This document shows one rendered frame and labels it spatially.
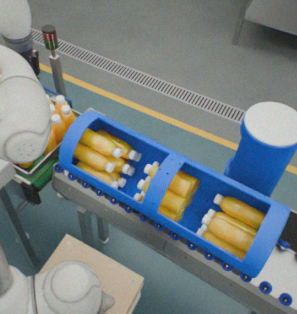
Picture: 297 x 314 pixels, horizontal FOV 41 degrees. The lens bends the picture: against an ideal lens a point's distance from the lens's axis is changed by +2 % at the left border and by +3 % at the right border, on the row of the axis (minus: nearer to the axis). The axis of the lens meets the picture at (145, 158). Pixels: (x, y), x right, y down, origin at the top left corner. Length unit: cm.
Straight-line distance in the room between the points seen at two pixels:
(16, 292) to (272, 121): 135
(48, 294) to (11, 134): 56
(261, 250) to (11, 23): 104
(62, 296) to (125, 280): 35
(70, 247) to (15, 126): 81
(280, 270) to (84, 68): 264
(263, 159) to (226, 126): 139
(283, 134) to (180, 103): 163
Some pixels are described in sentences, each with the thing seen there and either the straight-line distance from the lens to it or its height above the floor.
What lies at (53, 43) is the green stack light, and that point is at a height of 120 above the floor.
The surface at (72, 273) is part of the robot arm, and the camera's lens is 116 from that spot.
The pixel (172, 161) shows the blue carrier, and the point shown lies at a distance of 147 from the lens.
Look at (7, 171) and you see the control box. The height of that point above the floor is 106.
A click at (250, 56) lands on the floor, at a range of 403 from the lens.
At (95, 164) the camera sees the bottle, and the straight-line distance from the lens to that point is 160.
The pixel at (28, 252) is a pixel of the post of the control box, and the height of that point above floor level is 22.
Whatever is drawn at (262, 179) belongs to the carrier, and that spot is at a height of 77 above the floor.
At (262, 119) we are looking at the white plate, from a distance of 196.
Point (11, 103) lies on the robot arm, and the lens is 78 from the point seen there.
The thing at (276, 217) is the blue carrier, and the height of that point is 123.
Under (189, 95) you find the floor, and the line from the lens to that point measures 351.
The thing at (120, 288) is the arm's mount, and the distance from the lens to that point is 142.
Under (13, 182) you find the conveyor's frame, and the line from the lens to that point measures 191.
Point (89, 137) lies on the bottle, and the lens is 161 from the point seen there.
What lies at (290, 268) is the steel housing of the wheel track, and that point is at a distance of 171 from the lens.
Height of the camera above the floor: 240
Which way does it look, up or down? 53 degrees down
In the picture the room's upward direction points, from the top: 3 degrees clockwise
